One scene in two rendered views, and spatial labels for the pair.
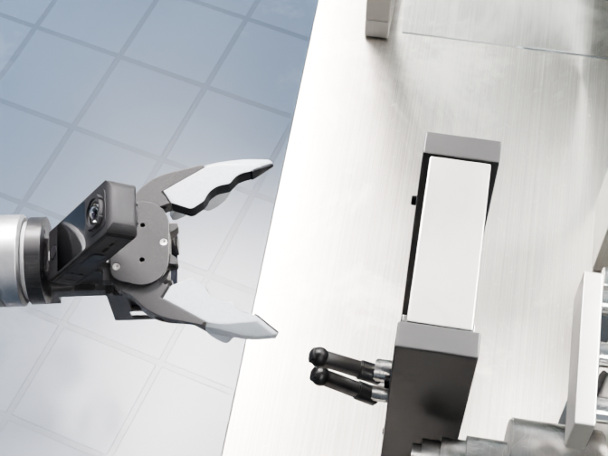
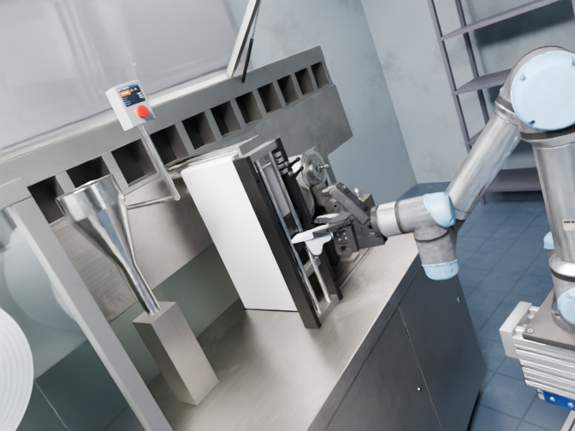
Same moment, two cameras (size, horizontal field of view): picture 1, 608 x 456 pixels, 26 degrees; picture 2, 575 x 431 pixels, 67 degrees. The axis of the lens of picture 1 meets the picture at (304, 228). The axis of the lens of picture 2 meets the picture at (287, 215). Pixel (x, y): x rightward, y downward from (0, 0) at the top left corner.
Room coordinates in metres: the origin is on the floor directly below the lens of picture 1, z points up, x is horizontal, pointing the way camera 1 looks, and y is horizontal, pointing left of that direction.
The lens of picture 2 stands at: (1.42, 0.55, 1.59)
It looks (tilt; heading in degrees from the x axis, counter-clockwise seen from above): 17 degrees down; 213
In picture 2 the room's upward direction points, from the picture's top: 23 degrees counter-clockwise
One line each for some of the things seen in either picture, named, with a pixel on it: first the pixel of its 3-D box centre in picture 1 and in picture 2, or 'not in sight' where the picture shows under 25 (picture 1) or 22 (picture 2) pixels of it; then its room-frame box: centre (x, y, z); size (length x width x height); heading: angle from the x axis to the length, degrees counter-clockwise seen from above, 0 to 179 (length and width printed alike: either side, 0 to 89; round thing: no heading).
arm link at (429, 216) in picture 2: not in sight; (425, 214); (0.54, 0.32, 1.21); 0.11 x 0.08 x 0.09; 92
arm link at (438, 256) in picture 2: not in sight; (437, 249); (0.52, 0.32, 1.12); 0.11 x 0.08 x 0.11; 2
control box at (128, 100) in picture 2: not in sight; (133, 104); (0.60, -0.26, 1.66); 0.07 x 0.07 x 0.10; 75
